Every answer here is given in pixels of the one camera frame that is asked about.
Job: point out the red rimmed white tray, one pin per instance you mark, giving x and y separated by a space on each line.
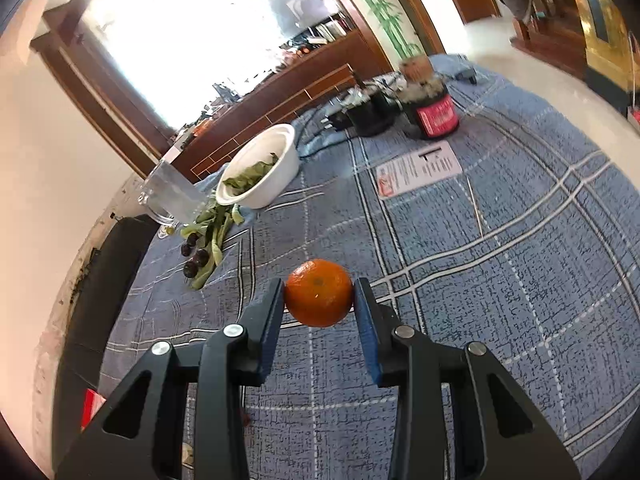
92 407

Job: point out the gold framed panel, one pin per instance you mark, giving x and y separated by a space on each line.
607 25

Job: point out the blue plaid tablecloth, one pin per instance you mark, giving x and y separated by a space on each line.
500 285

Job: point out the bamboo wall painting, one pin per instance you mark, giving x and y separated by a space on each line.
382 7

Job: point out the thin stick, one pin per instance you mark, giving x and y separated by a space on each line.
474 206

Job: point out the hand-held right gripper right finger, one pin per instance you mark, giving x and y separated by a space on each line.
367 340

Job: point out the white printed leaflet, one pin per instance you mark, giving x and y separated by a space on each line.
420 167

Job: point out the pile of green vegetable pods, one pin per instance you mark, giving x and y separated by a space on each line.
216 232

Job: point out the orange tangerine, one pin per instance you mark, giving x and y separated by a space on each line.
319 292

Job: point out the black power adapter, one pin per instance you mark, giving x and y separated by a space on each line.
336 121

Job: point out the dark plum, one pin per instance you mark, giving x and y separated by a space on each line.
188 249
201 257
190 270

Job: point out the black sofa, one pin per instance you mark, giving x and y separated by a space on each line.
112 280

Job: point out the green leaves in bowl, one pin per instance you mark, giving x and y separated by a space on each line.
248 174

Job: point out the wooden cabinet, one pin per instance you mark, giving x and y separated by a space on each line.
300 90

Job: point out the clear glass mug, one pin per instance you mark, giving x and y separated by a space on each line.
167 192

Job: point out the white bowl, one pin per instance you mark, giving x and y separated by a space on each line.
272 177

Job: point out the wooden stand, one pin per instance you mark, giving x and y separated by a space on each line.
547 45

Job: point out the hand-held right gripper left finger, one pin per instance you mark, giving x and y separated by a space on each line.
273 332

